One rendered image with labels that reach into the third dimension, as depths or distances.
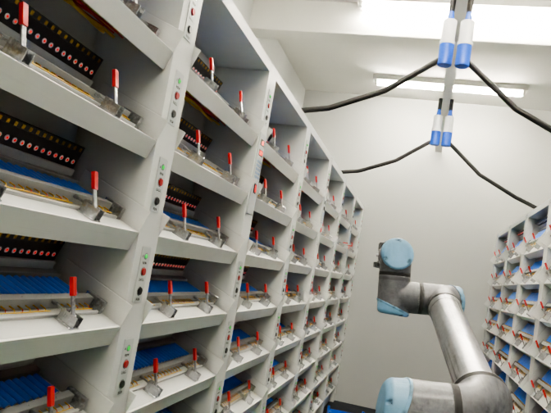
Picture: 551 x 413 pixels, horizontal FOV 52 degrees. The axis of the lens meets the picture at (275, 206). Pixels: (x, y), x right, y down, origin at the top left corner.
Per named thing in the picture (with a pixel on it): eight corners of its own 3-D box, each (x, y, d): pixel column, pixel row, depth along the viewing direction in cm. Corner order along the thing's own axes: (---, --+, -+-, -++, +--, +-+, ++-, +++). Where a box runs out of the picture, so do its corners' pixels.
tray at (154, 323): (220, 324, 187) (235, 300, 187) (131, 341, 129) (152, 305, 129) (172, 292, 192) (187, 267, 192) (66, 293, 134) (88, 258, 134)
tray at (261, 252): (280, 270, 256) (295, 244, 256) (239, 265, 198) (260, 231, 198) (243, 247, 262) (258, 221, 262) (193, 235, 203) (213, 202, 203)
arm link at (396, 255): (380, 270, 160) (382, 234, 162) (376, 272, 172) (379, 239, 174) (414, 273, 159) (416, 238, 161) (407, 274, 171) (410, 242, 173)
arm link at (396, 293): (418, 319, 158) (421, 274, 160) (376, 315, 159) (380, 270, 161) (414, 318, 167) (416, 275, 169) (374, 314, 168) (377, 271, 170)
